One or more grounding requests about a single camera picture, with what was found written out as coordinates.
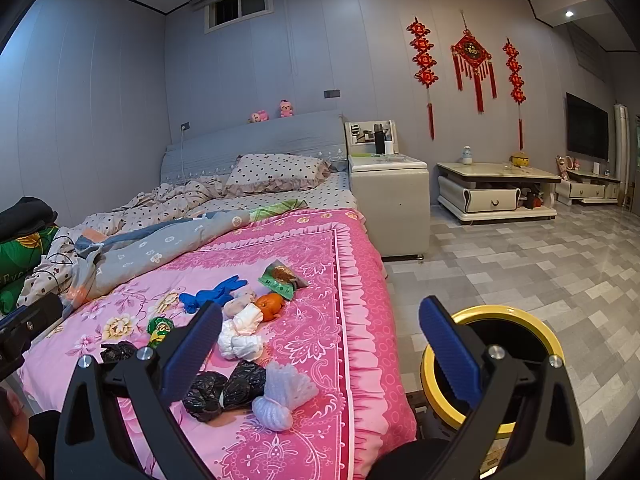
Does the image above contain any black plastic bag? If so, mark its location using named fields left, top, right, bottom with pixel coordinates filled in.
left=182, top=372, right=228, bottom=422
left=219, top=360, right=266, bottom=411

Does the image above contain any white tissue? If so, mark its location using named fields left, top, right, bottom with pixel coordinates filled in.
left=217, top=304, right=264, bottom=362

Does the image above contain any blue rubber glove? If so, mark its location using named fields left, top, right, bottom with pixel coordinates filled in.
left=179, top=275, right=247, bottom=314

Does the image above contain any white foam fruit net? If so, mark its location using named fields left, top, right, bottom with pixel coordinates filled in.
left=252, top=361, right=319, bottom=432

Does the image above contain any grey knotted sock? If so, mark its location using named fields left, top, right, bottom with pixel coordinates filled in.
left=222, top=290, right=257, bottom=318

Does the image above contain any orange peel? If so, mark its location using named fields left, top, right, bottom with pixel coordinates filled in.
left=255, top=292, right=285, bottom=322

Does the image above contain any pomelo snack wrapper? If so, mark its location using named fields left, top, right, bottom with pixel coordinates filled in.
left=258, top=260, right=308, bottom=301

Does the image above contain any polka dot duvet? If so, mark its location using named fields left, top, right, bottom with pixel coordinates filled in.
left=16, top=176, right=224, bottom=307

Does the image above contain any green patterned bag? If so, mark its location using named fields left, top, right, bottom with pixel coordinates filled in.
left=0, top=224, right=58, bottom=314

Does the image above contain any grey patterned quilt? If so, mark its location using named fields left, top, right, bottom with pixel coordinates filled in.
left=64, top=198, right=309, bottom=306

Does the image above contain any black clothing pile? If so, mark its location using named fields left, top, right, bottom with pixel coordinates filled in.
left=0, top=196, right=58, bottom=243

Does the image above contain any green candy wrapper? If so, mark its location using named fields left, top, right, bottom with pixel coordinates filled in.
left=146, top=316, right=175, bottom=349

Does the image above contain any pink floral bedspread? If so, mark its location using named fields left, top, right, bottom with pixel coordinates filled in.
left=18, top=209, right=416, bottom=479

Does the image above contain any white coffee table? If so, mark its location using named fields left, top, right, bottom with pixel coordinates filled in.
left=437, top=162, right=561, bottom=223

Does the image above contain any white tv stand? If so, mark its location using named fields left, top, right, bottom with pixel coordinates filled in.
left=555, top=170, right=620, bottom=206

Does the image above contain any yellow pot ornament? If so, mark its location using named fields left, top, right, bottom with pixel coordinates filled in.
left=510, top=151, right=529, bottom=168

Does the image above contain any white bedside cabinet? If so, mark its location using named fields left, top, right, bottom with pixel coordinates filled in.
left=344, top=119, right=431, bottom=260

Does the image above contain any small white bottle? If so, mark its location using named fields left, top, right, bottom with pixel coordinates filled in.
left=460, top=146, right=473, bottom=165

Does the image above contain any polka dot pillow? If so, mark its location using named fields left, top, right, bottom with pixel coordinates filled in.
left=224, top=154, right=331, bottom=197

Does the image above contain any white floor air conditioner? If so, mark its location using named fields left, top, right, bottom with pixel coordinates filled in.
left=614, top=103, right=629, bottom=200

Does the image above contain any black thermos bottle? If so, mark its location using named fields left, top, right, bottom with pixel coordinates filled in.
left=374, top=124, right=386, bottom=155

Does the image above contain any pink plush doll left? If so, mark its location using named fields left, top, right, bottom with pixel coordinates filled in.
left=248, top=110, right=269, bottom=124

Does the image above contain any pink plush doll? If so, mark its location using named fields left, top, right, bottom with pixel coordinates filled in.
left=279, top=100, right=294, bottom=118
left=248, top=110, right=269, bottom=124

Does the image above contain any right red knot hanging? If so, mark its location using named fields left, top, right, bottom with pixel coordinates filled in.
left=502, top=39, right=526, bottom=151

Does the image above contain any red knot hanging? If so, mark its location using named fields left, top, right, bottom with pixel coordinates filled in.
left=406, top=18, right=439, bottom=141
left=450, top=11, right=498, bottom=114
left=502, top=39, right=526, bottom=151

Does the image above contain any pink plush doll right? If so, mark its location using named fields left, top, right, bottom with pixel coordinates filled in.
left=279, top=100, right=294, bottom=118

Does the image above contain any grey bed headboard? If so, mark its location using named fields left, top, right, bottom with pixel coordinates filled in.
left=160, top=110, right=348, bottom=184

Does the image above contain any centre red knot hanging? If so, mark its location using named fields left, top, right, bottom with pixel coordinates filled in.
left=450, top=11, right=498, bottom=114

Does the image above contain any left red knot hanging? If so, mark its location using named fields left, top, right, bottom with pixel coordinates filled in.
left=406, top=18, right=439, bottom=141

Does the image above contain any small window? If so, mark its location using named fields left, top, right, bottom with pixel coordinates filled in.
left=204, top=0, right=273, bottom=34

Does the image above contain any black wall television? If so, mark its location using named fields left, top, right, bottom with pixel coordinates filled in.
left=565, top=93, right=610, bottom=160

